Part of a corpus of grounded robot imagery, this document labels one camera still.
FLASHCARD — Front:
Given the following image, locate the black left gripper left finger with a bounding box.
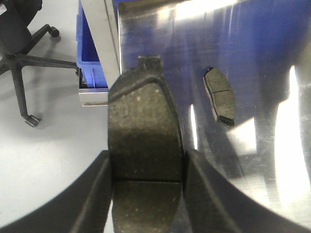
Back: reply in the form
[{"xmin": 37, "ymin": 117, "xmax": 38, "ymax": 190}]
[{"xmin": 0, "ymin": 150, "xmax": 112, "ymax": 233}]

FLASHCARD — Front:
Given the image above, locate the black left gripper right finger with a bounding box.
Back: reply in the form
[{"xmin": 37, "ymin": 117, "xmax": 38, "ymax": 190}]
[{"xmin": 184, "ymin": 150, "xmax": 310, "ymax": 233}]

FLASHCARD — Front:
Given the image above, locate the dark brake pad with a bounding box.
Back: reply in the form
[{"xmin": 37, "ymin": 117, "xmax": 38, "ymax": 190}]
[
  {"xmin": 108, "ymin": 56, "xmax": 183, "ymax": 233},
  {"xmin": 204, "ymin": 67, "xmax": 236, "ymax": 126}
]

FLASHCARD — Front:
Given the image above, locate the large blue plastic bin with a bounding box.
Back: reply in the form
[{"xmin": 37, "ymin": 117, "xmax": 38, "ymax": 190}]
[{"xmin": 76, "ymin": 2, "xmax": 108, "ymax": 88}]

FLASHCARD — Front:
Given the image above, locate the black office chair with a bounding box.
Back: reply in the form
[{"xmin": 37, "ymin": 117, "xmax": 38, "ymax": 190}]
[{"xmin": 0, "ymin": 0, "xmax": 79, "ymax": 127}]

